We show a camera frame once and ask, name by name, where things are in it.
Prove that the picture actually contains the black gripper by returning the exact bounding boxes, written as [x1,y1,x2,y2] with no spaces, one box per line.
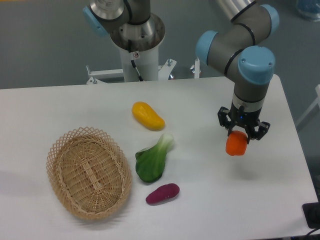
[217,102,271,144]

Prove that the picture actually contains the orange fruit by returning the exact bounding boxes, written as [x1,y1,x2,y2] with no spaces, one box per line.
[225,130,248,156]

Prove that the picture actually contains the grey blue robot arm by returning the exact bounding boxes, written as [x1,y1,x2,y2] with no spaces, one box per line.
[82,0,280,140]

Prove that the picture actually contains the yellow mango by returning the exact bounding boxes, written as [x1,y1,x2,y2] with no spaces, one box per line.
[131,101,166,131]

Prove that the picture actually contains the green bok choy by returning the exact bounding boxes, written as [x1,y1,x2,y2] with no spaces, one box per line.
[135,133,174,183]

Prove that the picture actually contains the purple sweet potato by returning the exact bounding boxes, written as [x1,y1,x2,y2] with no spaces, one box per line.
[145,183,180,205]

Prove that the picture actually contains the black device at table edge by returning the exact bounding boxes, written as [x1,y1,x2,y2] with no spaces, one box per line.
[302,202,320,229]

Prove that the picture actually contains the blue object top right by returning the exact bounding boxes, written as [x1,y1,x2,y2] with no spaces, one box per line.
[295,0,320,22]

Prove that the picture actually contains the woven wicker basket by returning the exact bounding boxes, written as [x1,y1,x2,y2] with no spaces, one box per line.
[46,126,132,220]

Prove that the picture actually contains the white frame right edge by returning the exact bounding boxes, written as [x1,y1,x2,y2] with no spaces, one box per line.
[295,84,320,131]

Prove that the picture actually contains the black cable on pedestal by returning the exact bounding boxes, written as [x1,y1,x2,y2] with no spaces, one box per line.
[127,39,145,82]

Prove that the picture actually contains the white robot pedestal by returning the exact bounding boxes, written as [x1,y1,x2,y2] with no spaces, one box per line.
[86,12,203,85]

